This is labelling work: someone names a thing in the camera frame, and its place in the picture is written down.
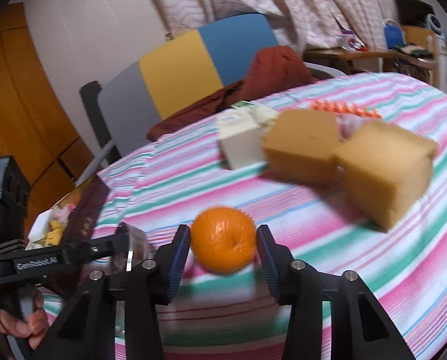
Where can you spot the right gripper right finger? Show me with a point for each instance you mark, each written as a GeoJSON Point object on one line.
{"type": "Point", "coordinates": [360, 326]}

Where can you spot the orange mandarin fruit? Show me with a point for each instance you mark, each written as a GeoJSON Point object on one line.
{"type": "Point", "coordinates": [223, 240]}

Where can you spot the orange plastic rack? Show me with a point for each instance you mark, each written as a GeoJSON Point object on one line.
{"type": "Point", "coordinates": [344, 108]}

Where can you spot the pink rolled sock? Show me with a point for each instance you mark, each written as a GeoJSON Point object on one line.
{"type": "Point", "coordinates": [348, 124]}

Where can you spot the wooden wardrobe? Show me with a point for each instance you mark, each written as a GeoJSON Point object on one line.
{"type": "Point", "coordinates": [34, 128]}

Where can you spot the white mug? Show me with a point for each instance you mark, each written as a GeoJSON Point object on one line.
{"type": "Point", "coordinates": [347, 41]}

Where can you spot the tan sponge block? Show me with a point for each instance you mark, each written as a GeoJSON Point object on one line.
{"type": "Point", "coordinates": [300, 146]}
{"type": "Point", "coordinates": [387, 169]}

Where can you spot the green yellow medicine box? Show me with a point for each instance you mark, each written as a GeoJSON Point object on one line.
{"type": "Point", "coordinates": [244, 104]}

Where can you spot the striped pink tablecloth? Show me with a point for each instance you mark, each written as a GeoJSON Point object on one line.
{"type": "Point", "coordinates": [169, 182]}

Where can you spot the grey yellow blue chair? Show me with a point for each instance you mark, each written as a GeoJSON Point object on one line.
{"type": "Point", "coordinates": [168, 79]}

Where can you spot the dark red puffer jacket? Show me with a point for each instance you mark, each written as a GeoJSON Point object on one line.
{"type": "Point", "coordinates": [273, 70]}

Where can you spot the gold tin tray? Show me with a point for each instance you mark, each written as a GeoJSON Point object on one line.
{"type": "Point", "coordinates": [72, 219]}

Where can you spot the cream rolled sock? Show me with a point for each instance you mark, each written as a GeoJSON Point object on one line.
{"type": "Point", "coordinates": [264, 116]}

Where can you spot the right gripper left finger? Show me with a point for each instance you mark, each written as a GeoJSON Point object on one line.
{"type": "Point", "coordinates": [85, 327]}

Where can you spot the cream tall carton box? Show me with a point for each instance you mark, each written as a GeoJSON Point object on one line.
{"type": "Point", "coordinates": [239, 138]}

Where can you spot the wooden side desk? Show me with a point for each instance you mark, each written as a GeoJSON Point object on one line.
{"type": "Point", "coordinates": [433, 71]}

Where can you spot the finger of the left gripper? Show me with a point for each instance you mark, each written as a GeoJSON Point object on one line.
{"type": "Point", "coordinates": [83, 252]}

